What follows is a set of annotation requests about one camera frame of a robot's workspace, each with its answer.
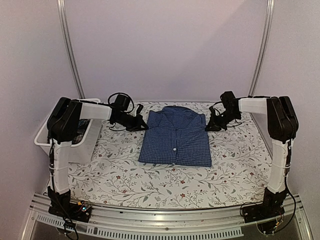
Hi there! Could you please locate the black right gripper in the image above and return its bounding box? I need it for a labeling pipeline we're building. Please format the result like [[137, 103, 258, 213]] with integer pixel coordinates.
[[205, 109, 241, 132]]

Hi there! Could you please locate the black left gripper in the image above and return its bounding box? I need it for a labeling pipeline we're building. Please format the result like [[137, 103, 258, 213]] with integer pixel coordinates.
[[116, 112, 149, 132]]

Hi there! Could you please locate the blue plaid button shirt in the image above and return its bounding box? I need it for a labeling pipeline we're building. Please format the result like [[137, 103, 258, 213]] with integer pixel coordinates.
[[138, 105, 212, 168]]

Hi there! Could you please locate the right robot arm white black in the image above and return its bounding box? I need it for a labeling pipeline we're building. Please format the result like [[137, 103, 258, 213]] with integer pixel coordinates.
[[205, 91, 299, 219]]

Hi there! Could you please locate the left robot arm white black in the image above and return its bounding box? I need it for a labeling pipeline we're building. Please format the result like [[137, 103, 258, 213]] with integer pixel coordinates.
[[46, 93, 149, 217]]

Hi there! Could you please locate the white plastic laundry bin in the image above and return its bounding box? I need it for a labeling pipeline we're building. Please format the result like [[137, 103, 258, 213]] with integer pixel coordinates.
[[34, 114, 102, 164]]

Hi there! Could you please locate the black white plaid garment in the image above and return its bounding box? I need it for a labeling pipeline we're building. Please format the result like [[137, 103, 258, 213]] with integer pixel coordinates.
[[72, 119, 90, 145]]

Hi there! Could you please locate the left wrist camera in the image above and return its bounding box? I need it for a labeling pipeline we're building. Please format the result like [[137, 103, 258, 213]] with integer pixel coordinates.
[[107, 92, 143, 122]]

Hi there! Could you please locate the aluminium front rail base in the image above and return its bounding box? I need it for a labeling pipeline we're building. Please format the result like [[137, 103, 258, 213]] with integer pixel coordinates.
[[21, 193, 313, 240]]

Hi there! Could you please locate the left aluminium frame post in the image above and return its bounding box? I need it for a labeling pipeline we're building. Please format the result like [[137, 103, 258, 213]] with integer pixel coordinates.
[[56, 0, 85, 99]]

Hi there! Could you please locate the aluminium frame post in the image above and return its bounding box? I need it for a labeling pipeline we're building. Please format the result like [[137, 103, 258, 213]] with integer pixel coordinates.
[[56, 0, 85, 99], [248, 0, 275, 96]]

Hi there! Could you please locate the right aluminium frame post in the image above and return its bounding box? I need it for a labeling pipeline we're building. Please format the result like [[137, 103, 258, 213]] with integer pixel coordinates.
[[248, 0, 275, 96]]

